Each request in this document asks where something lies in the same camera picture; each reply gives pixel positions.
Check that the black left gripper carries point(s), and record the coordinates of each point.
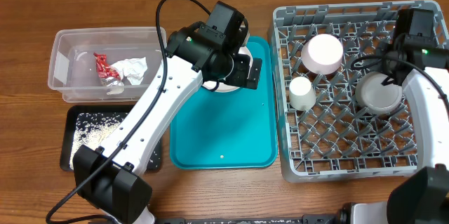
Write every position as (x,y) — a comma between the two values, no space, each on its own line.
(240,77)

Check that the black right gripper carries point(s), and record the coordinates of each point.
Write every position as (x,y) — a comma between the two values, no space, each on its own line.
(391,75)

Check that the small white bowl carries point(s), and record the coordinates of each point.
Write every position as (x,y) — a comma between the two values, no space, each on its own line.
(322,54)

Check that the cream paper cup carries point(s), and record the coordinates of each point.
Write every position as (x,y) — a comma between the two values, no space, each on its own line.
(302,95)

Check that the white napkin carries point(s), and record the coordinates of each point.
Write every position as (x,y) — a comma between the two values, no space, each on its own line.
(131,69)

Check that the red snack wrapper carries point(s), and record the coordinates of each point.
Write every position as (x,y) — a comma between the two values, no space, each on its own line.
(107,74)

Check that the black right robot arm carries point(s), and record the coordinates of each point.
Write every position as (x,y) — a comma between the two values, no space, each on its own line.
(415,62)

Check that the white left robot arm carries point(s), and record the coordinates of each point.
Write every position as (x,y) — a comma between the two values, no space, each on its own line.
(109,176)

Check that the grey dishwasher rack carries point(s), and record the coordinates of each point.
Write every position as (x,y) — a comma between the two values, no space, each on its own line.
(337,138)

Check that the large white plate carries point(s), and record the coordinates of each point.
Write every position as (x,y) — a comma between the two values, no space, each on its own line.
(223,88)

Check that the teal plastic tray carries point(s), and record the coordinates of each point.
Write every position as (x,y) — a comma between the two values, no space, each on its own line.
(230,130)

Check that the clear plastic bin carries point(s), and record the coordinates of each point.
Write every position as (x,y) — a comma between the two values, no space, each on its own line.
(72,68)

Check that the spilled white rice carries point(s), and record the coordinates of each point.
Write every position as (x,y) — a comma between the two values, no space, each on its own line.
(91,128)

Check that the black plastic tray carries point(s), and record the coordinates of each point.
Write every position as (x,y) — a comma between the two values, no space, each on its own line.
(70,122)

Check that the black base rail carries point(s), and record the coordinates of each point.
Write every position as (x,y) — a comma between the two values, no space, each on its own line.
(327,218)

